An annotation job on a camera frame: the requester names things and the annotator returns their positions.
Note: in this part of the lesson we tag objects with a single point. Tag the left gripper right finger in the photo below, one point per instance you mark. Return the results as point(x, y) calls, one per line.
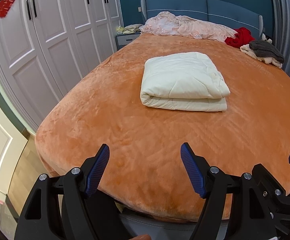
point(250, 217)

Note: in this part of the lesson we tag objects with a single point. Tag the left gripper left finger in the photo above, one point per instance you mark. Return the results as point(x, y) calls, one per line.
point(56, 207)

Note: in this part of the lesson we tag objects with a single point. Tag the white quilted jacket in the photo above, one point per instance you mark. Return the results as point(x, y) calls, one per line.
point(184, 81)

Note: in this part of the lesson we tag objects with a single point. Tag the person's left hand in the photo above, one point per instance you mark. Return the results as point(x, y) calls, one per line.
point(142, 237)

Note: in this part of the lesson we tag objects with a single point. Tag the orange plush bedspread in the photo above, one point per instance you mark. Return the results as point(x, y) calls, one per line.
point(145, 171)

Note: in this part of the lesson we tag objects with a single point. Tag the dark grey knit garment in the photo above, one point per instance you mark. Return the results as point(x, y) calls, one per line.
point(265, 49)

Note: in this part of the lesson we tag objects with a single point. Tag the plush toy by headboard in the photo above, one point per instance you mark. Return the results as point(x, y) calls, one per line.
point(266, 38)

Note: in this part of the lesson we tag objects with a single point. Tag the red garment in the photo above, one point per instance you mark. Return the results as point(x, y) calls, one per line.
point(242, 37)

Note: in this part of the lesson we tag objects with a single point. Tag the white panelled wardrobe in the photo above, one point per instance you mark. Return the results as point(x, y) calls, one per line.
point(48, 46)

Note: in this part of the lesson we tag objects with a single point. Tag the blue upholstered headboard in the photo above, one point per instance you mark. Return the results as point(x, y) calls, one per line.
point(215, 11)

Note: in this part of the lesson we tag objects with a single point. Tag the blue bedside table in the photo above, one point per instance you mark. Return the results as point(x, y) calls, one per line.
point(124, 39)

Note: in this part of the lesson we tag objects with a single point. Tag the pink floral quilt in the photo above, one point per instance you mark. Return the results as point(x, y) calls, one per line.
point(167, 24)

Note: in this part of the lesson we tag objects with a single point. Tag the items on bedside table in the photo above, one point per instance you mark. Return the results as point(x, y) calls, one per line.
point(130, 29)

